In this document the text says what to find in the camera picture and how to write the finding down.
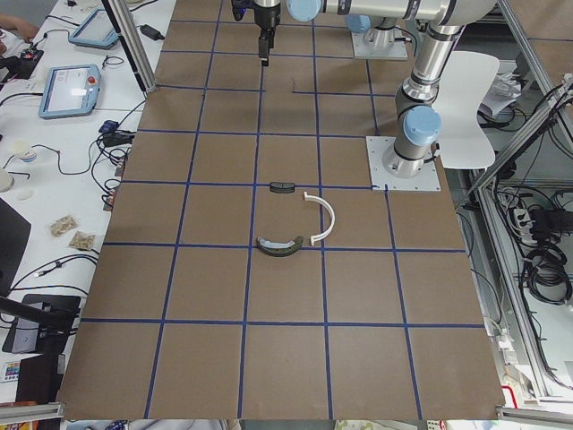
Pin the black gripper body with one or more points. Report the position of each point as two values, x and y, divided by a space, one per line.
266 18

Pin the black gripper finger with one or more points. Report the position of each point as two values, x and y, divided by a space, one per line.
266 43

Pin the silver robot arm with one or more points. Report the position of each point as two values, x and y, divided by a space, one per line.
375 30
419 123

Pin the black power adapter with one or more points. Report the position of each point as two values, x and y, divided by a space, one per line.
151 33

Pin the dark grey brake pad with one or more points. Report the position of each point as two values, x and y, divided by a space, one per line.
282 187

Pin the white curved plastic arc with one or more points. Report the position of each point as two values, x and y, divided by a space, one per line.
314 239

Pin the far blue teach pendant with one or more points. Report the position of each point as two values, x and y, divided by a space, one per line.
95 31

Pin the blue teach pendant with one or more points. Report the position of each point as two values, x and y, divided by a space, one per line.
70 91
95 31

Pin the near blue teach pendant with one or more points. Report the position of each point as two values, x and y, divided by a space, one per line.
70 91

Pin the white chair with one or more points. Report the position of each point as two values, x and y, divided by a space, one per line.
465 80

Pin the olive brake shoe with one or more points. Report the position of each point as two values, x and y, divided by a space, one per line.
276 249

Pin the brown paper table mat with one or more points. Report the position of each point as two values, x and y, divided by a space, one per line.
250 270

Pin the paper cup with stripes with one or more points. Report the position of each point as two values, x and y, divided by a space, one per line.
23 151

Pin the small bag of parts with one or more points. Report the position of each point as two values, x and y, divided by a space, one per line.
63 225
82 241

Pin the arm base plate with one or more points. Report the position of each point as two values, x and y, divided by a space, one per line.
389 172
397 52

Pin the aluminium frame post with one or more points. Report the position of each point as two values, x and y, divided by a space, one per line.
124 26

